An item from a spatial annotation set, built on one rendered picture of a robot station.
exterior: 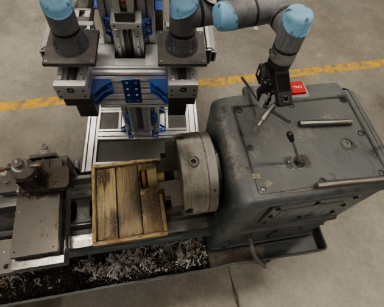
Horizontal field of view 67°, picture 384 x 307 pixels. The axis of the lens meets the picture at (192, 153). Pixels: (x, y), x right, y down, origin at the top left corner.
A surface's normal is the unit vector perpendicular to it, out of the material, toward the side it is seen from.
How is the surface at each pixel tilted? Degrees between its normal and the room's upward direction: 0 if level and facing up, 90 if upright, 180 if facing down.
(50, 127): 0
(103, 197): 0
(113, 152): 0
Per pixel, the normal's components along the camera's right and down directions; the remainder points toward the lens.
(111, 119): 0.07, -0.48
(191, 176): 0.14, 0.00
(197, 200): 0.18, 0.55
